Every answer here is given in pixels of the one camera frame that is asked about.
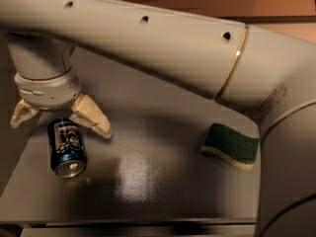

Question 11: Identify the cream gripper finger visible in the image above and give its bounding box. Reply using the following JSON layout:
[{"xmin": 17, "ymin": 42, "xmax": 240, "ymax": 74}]
[
  {"xmin": 10, "ymin": 99, "xmax": 40, "ymax": 128},
  {"xmin": 70, "ymin": 94, "xmax": 112, "ymax": 138}
]

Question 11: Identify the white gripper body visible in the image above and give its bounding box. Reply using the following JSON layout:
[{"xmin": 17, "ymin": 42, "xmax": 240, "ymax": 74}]
[{"xmin": 14, "ymin": 68, "xmax": 81, "ymax": 111}]

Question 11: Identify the blue pepsi can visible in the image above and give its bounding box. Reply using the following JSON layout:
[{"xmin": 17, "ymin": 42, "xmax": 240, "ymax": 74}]
[{"xmin": 47, "ymin": 118, "xmax": 87, "ymax": 179}]

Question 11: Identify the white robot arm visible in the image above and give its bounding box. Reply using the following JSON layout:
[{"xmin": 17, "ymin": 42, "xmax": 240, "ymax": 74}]
[{"xmin": 0, "ymin": 0, "xmax": 316, "ymax": 237}]

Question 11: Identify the green yellow sponge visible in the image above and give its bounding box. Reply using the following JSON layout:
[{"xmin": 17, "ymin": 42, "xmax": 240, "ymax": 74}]
[{"xmin": 200, "ymin": 123, "xmax": 260, "ymax": 170}]

